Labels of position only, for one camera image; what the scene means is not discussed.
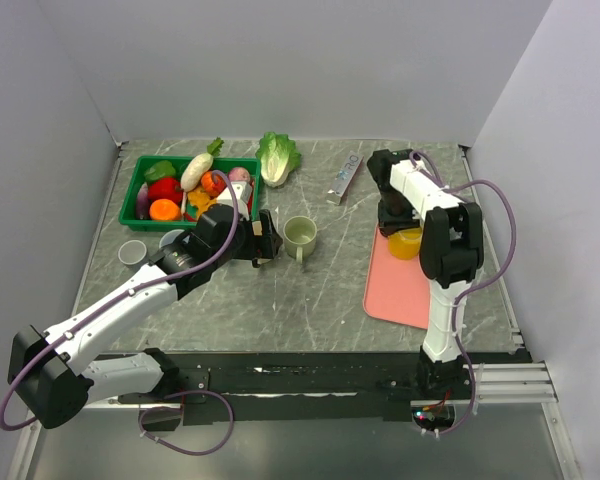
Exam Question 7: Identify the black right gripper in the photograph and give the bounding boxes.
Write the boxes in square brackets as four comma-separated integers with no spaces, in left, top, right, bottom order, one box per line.
[378,185,421,238]

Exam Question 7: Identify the yellow mug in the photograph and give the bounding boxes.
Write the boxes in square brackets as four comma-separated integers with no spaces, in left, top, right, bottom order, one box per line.
[388,227,422,260]

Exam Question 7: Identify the pale green mug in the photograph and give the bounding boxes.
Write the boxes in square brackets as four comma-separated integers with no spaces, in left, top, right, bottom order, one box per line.
[283,216,318,264]

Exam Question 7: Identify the grey blue printed mug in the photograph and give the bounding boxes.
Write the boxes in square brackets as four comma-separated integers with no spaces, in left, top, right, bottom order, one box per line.
[117,239,148,271]

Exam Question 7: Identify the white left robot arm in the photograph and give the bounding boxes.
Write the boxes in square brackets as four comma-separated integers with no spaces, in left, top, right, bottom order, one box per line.
[7,205,282,429]

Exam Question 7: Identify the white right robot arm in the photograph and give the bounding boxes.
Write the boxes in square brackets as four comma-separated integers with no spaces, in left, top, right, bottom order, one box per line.
[367,149,484,399]

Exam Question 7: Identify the red white toothpaste box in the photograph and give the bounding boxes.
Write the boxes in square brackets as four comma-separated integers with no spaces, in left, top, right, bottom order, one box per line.
[326,152,364,205]

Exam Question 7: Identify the small orange pumpkin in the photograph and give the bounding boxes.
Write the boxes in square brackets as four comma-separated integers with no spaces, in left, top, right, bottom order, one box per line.
[200,171,226,198]

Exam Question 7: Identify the purple onion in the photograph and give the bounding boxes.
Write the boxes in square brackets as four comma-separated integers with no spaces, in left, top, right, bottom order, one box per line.
[228,167,251,183]

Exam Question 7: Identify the yellow ginger root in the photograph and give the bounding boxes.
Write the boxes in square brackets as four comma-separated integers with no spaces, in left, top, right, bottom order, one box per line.
[187,186,216,221]

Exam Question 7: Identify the pink plastic tray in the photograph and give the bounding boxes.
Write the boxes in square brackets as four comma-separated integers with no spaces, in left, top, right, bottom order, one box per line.
[363,230,430,330]

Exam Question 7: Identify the green lettuce head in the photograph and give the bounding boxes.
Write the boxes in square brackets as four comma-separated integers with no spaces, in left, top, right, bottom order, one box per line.
[256,132,301,188]

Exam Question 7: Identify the white daikon radish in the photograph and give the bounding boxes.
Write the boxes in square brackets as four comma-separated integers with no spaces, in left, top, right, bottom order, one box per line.
[180,137,224,214]

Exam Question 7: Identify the red bell pepper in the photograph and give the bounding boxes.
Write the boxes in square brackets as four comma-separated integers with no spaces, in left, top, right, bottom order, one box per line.
[148,177,183,204]

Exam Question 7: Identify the green bell pepper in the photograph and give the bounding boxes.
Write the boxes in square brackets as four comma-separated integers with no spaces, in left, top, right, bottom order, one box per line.
[144,160,177,185]

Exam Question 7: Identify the purple eggplant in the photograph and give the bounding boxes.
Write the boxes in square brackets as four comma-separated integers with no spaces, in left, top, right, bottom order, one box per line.
[135,183,151,220]

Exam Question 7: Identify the green plastic crate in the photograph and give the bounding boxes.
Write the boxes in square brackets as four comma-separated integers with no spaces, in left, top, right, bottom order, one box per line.
[119,155,262,232]

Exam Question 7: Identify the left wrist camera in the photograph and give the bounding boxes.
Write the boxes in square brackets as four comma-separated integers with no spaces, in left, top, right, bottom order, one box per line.
[216,181,253,219]

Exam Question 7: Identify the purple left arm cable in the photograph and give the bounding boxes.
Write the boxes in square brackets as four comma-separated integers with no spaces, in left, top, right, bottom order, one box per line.
[0,169,240,431]

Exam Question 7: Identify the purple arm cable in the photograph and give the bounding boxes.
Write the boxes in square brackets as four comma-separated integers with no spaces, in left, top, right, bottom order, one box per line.
[0,169,240,431]
[409,149,518,436]

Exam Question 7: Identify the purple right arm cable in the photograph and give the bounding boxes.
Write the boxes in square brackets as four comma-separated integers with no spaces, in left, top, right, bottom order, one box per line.
[409,149,518,436]

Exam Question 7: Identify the black front mounting rail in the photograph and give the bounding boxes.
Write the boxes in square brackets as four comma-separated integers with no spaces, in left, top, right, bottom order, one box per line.
[97,352,481,426]

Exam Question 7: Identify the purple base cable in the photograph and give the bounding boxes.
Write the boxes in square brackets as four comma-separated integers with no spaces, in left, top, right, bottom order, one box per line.
[138,388,236,456]

